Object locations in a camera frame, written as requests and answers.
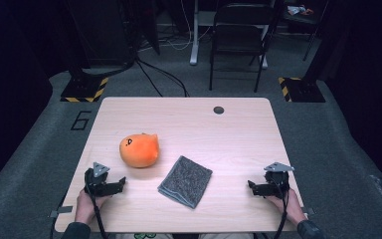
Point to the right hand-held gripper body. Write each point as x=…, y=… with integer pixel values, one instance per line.
x=280, y=181

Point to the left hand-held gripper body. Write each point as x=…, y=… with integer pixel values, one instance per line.
x=96, y=181

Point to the orange plush toy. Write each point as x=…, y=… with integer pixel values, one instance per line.
x=139, y=151

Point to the grey knitted hat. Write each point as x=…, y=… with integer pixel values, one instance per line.
x=185, y=182

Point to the person's left hand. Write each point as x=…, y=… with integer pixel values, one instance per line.
x=86, y=209

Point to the person's right hand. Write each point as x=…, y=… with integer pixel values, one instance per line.
x=293, y=210

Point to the grey tape strip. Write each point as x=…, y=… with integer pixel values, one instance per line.
x=310, y=211
x=61, y=210

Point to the dark round table grommet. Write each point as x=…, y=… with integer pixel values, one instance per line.
x=218, y=110

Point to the black yellow-striped stand base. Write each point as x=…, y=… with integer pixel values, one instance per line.
x=303, y=90
x=83, y=89

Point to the white desk leg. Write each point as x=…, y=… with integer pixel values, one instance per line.
x=194, y=53
x=264, y=63

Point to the black folding chair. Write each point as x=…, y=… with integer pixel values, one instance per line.
x=240, y=40

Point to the dark side table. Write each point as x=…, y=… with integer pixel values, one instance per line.
x=306, y=21

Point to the white and orange clutter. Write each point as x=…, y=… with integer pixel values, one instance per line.
x=295, y=10

